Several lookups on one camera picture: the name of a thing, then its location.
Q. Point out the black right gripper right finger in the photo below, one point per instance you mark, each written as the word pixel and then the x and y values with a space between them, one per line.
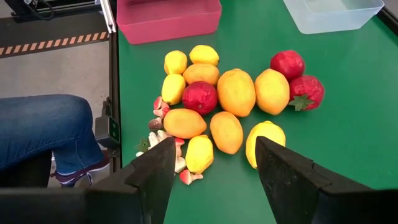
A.
pixel 292 186

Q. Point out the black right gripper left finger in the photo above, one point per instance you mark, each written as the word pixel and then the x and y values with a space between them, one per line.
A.
pixel 149 193

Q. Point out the small red pepper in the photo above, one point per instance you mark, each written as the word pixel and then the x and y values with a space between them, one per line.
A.
pixel 179 143

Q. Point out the yellow lemon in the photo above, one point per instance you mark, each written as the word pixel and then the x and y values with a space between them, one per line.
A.
pixel 204 55
pixel 173 89
pixel 270 132
pixel 199 154
pixel 175 62

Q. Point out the brown cap mushroom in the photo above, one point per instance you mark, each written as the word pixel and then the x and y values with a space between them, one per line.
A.
pixel 155 124

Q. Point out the peach-coloured toy piece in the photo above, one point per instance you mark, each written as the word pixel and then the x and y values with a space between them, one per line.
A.
pixel 162 112

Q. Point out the red bell pepper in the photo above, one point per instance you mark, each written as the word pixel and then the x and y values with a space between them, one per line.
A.
pixel 157 102

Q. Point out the red strawberry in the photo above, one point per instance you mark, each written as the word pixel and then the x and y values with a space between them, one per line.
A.
pixel 308 91
pixel 199 98
pixel 287 64

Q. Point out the large orange oval fruit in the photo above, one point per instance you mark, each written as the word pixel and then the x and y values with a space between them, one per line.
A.
pixel 236 92

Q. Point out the red cap mushroom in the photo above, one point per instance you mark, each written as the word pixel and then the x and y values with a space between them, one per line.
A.
pixel 188 176

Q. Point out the green plastic leaf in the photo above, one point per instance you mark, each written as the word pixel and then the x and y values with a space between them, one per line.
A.
pixel 143 145

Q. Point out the person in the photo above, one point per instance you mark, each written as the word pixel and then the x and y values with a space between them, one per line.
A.
pixel 40 130

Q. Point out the pink plastic bin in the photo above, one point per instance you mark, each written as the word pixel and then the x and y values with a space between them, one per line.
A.
pixel 168 31

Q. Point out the clear plastic bin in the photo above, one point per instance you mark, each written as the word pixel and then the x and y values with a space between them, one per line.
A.
pixel 335 21

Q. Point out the black hazard-striped floor mat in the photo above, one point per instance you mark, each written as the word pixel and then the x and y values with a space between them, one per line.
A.
pixel 53 31

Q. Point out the black table-level camera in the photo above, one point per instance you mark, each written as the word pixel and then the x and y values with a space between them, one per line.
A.
pixel 109 130

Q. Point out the silver frame bracket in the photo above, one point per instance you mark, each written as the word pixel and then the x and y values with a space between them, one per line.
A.
pixel 107 15

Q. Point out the black camera frame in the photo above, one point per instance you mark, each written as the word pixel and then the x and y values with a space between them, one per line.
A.
pixel 81 8

